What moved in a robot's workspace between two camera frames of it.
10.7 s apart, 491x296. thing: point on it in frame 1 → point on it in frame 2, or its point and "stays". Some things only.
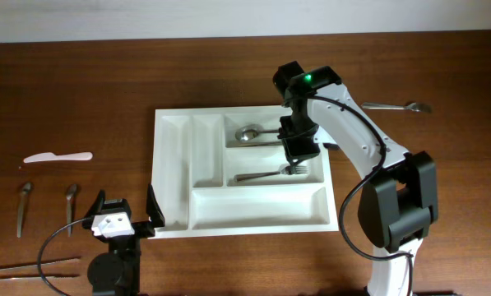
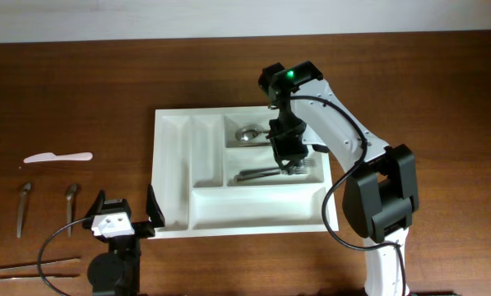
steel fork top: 415,107 → 288,172
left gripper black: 154,210 stays
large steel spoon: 248,132 stays
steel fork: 296,169 stays
